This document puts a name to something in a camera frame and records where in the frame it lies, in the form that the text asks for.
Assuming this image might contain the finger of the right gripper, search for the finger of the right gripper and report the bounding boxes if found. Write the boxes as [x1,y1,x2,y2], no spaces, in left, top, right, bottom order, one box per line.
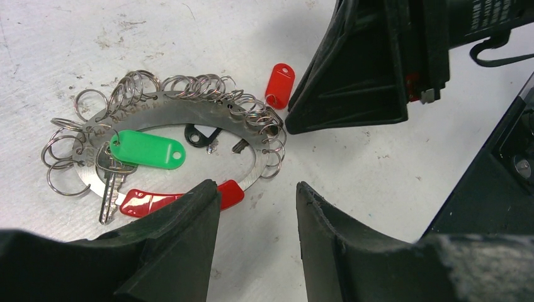
[285,1,408,135]

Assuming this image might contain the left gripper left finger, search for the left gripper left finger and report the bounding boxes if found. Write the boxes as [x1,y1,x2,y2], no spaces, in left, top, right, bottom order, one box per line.
[1,180,222,301]

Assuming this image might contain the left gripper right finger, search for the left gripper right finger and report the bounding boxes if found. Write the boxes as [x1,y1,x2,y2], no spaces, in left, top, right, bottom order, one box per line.
[296,182,533,301]

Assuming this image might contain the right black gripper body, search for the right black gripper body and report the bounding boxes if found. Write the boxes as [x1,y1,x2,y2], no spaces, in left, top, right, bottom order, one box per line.
[384,1,533,104]

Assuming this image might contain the key with green tag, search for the key with green tag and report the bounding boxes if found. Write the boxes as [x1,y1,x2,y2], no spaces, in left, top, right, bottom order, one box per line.
[97,130,186,225]

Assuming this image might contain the metal keyring with red handle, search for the metal keyring with red handle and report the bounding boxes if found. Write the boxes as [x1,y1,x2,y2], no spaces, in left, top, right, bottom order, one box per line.
[40,70,287,223]

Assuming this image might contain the key with black tag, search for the key with black tag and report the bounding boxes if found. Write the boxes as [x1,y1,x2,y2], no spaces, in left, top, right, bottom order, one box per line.
[184,123,251,155]

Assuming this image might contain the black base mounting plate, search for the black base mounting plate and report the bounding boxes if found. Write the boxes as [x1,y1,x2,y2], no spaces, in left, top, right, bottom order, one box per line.
[425,77,533,236]

